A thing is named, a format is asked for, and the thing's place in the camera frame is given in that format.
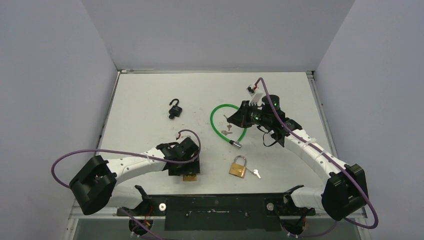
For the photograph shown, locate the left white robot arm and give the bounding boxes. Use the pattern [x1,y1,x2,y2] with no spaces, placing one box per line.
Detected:
[69,138,201,216]

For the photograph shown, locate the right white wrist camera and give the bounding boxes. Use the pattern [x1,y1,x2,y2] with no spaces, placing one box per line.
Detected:
[246,84,264,106]

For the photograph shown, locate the brass padlock keys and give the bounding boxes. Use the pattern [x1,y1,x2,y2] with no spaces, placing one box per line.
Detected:
[247,169,262,179]
[223,114,232,132]

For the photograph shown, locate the black padlock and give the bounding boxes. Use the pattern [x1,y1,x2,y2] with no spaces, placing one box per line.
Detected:
[168,98,183,120]

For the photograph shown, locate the brass padlock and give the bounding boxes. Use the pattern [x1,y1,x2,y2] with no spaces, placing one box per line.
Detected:
[228,155,247,179]
[182,174,197,182]

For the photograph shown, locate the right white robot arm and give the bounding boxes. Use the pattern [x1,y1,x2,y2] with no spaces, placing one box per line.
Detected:
[226,94,368,221]

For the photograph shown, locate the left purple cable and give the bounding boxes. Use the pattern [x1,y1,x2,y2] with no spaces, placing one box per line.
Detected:
[50,129,202,190]

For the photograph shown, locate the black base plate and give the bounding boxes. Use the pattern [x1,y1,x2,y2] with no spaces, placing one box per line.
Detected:
[125,193,316,232]

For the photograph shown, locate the cable lock keys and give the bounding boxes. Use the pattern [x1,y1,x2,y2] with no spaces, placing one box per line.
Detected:
[218,130,232,136]

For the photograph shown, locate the green cable lock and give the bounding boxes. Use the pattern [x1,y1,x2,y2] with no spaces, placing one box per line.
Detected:
[209,103,247,149]

